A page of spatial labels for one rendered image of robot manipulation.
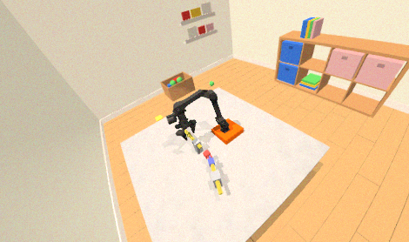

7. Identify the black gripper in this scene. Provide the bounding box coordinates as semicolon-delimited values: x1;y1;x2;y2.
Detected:
176;118;197;141

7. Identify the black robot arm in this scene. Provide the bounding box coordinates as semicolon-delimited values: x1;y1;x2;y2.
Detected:
165;89;230;133

